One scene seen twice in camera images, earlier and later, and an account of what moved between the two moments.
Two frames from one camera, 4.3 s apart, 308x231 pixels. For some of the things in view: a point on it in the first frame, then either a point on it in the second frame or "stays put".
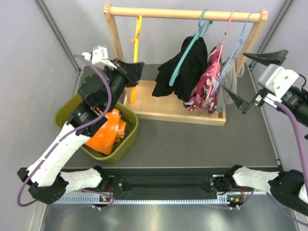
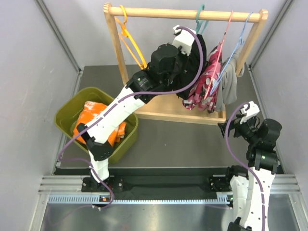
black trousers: (189, 74) stays put
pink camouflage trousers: (203, 96) stays put
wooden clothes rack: (140, 98) stays put
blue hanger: (233, 57) stays put
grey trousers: (231, 70) stays put
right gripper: (267, 57) → (238, 125)
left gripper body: (117, 80) → (182, 59)
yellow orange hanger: (135, 41) → (125, 33)
